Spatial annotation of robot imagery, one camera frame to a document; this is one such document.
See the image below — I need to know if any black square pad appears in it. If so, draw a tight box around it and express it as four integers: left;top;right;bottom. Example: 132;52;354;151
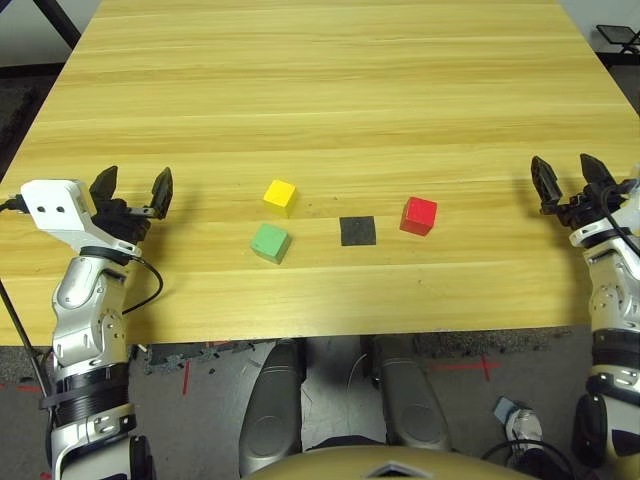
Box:
339;215;377;247

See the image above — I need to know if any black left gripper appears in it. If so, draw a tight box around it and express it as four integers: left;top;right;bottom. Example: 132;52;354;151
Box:
88;165;175;246

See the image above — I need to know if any black floor cable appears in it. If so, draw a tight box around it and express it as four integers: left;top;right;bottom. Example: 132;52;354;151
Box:
479;438;576;477

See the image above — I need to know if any grey left robot leg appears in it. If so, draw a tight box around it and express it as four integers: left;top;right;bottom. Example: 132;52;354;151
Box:
238;339;306;476

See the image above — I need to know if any gold robot torso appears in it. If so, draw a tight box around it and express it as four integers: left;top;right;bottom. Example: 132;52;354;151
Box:
244;444;521;480

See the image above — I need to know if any red tape cross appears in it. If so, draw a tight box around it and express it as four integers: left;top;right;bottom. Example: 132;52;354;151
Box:
432;355;501;383

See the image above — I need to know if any green wooden block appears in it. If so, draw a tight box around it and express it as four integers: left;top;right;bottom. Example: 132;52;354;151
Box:
249;223;292;265

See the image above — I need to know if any red wooden block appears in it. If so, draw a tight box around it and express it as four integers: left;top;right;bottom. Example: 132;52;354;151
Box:
399;196;439;237

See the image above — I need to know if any grey right robot leg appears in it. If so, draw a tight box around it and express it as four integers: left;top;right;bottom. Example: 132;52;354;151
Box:
372;335;451;451

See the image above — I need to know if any black tripod leg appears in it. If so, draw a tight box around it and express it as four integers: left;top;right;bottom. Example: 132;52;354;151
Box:
37;0;84;51

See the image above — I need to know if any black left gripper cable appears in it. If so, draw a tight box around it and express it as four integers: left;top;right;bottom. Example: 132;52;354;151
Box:
119;252;165;316

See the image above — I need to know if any yellow wooden block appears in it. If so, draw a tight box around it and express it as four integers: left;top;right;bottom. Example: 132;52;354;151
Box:
262;179;297;219

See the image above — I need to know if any black right camera cable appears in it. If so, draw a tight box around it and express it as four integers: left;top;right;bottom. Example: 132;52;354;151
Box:
597;187;640;244

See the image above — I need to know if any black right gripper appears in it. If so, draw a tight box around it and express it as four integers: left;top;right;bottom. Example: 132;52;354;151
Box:
530;153;630;232

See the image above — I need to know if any grey robot leg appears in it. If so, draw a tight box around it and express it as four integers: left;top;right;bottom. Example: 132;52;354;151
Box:
372;335;451;451
238;339;306;476

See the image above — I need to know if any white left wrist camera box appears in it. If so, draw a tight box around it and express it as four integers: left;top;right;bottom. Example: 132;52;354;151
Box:
19;178;144;259

